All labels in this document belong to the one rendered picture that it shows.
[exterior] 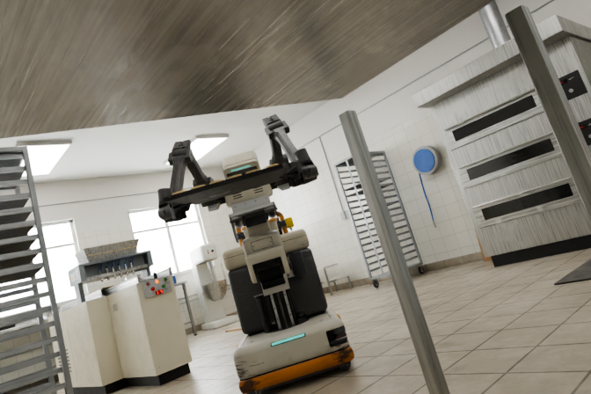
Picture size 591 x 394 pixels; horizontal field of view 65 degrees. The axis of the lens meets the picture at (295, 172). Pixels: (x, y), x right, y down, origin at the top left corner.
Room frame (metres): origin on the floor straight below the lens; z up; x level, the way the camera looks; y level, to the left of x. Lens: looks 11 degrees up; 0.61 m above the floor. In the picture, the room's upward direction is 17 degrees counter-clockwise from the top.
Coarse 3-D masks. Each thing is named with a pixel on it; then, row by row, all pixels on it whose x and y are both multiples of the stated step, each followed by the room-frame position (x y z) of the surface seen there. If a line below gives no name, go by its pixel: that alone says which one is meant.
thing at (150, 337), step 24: (120, 312) 4.22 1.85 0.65; (144, 312) 3.93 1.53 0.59; (168, 312) 4.08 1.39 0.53; (120, 336) 4.30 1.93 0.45; (144, 336) 3.96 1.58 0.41; (168, 336) 4.04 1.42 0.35; (120, 360) 4.38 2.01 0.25; (144, 360) 4.03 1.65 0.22; (168, 360) 4.01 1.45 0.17; (192, 360) 4.16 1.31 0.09; (144, 384) 4.18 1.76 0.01
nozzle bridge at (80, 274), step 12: (144, 252) 4.73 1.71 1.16; (84, 264) 4.31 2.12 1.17; (96, 264) 4.46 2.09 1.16; (108, 264) 4.55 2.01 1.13; (144, 264) 4.80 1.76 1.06; (72, 276) 4.42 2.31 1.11; (84, 276) 4.30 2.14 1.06; (96, 276) 4.40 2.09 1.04; (144, 276) 4.88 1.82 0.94; (84, 300) 4.37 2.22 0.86
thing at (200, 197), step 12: (276, 168) 1.45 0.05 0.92; (228, 180) 1.44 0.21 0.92; (240, 180) 1.46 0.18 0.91; (252, 180) 1.60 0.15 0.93; (264, 180) 1.77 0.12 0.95; (276, 180) 1.98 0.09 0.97; (192, 192) 1.43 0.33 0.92; (204, 192) 1.49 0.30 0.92; (216, 192) 1.64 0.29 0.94; (228, 192) 1.81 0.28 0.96
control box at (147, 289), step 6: (168, 276) 4.10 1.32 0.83; (144, 282) 3.94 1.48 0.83; (150, 282) 3.98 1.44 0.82; (162, 282) 4.05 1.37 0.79; (168, 282) 4.09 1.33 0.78; (144, 288) 3.94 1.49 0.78; (150, 288) 3.97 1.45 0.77; (156, 288) 4.00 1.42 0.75; (162, 288) 4.04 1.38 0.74; (168, 288) 4.08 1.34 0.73; (144, 294) 3.95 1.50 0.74; (150, 294) 3.96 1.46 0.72; (156, 294) 3.99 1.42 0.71
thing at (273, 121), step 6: (264, 120) 2.24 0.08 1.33; (270, 120) 2.23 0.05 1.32; (276, 120) 2.22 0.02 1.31; (270, 126) 2.19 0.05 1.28; (276, 126) 2.19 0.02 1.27; (282, 126) 2.20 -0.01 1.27; (270, 144) 2.43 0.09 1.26; (276, 144) 2.39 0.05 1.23; (276, 150) 2.43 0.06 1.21; (276, 156) 2.47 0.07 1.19; (282, 156) 2.49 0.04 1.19; (270, 162) 2.52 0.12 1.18; (276, 162) 2.51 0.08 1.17; (282, 162) 2.53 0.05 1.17; (288, 162) 2.56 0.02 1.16
